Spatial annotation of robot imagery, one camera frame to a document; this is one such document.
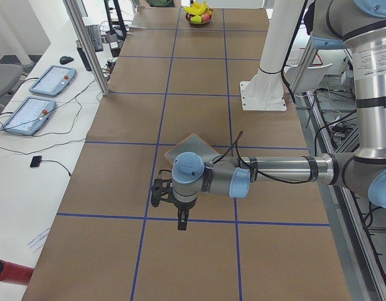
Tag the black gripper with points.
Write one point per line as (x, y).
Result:
(182, 207)

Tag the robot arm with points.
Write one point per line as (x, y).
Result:
(358, 25)

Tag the grey square plate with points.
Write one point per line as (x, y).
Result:
(193, 143)

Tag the wicker fruit basket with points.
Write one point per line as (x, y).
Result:
(188, 16)

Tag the small black puck sensor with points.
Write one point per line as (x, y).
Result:
(36, 161)

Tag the near teach pendant tablet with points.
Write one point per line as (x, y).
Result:
(30, 116)

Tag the teach pendant tablet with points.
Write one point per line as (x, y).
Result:
(30, 116)
(53, 81)

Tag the far teach pendant tablet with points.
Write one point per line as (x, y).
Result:
(53, 81)

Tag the red cylinder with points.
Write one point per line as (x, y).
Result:
(14, 273)

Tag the white chair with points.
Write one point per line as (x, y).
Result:
(302, 77)

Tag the black computer mouse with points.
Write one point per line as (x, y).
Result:
(65, 60)

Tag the green pear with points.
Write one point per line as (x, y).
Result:
(196, 19)

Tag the red mango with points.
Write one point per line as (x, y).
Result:
(205, 17)

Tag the black keyboard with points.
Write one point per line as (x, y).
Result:
(94, 34)

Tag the yellow banana upper bunch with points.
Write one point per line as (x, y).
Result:
(195, 4)

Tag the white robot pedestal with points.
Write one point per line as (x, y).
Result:
(265, 92)

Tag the aluminium frame post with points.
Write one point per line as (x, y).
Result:
(75, 16)

